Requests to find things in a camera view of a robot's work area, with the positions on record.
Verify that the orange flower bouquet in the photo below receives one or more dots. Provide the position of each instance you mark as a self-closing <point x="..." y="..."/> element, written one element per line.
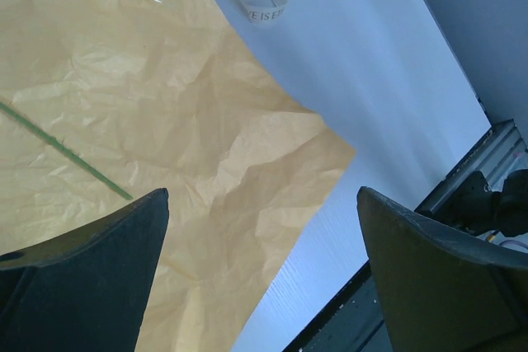
<point x="165" y="94"/>

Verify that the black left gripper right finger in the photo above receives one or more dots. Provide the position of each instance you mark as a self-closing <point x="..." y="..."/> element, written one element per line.
<point x="441" y="289"/>

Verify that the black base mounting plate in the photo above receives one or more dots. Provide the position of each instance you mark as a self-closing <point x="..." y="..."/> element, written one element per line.
<point x="351" y="321"/>

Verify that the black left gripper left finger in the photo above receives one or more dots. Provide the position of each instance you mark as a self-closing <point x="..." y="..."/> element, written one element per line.
<point x="87" y="289"/>

